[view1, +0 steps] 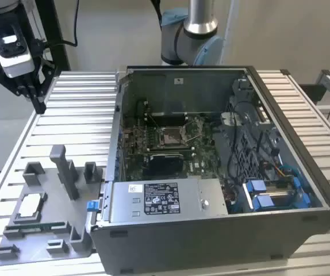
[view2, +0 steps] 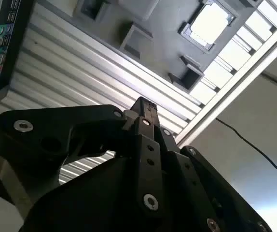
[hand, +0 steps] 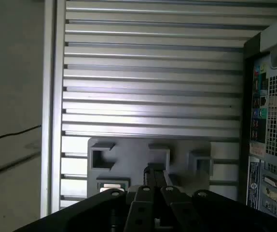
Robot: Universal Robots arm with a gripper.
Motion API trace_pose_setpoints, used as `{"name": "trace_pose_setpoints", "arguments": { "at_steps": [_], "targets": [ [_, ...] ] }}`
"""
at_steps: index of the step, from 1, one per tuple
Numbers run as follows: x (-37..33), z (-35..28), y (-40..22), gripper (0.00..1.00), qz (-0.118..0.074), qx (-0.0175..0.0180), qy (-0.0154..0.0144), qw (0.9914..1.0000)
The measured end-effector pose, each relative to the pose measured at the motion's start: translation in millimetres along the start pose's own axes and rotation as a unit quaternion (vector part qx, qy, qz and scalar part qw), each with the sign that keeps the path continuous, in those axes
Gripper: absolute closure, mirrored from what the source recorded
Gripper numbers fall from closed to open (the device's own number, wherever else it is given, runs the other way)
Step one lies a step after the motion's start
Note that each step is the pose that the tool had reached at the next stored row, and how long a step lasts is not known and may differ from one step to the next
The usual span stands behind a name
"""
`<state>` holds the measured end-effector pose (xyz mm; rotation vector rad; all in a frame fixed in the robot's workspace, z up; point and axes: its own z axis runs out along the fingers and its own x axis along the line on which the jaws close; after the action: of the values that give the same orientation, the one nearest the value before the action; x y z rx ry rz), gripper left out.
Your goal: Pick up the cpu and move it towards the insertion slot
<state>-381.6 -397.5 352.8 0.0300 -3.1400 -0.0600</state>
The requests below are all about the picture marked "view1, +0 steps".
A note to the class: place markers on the blue disk carrier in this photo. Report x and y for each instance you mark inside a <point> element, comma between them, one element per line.
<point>256,185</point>
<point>263,201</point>

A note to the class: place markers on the grey parts rack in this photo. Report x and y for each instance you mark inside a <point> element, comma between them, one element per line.
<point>55,198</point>

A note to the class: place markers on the black upright frame post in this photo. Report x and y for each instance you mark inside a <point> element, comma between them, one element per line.
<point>58,43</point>

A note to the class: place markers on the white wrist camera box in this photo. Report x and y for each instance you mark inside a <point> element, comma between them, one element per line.
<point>15,61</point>

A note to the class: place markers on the green motherboard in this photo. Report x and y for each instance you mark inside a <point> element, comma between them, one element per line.
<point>203,161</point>

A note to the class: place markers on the CPU socket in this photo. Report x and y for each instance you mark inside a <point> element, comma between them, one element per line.
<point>171,137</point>

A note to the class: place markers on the black RAM slot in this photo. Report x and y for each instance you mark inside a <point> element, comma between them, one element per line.
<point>168,148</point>
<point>168,115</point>
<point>169,151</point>

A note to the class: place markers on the black PC case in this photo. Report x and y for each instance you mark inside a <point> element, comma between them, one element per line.
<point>182,244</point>

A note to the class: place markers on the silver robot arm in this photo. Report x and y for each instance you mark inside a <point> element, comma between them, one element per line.
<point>182,43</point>

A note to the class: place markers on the grey disk bay cage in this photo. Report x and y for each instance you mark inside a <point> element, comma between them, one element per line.
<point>239,149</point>

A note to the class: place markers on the green RAM stick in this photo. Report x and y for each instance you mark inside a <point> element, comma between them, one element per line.
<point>45,226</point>

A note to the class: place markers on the blue case latch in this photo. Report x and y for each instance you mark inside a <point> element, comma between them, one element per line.
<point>93,206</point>

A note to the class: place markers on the silver CPU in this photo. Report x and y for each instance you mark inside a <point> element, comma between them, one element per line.
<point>30,205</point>

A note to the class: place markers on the silver power supply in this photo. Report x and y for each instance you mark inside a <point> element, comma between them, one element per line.
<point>124,201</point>

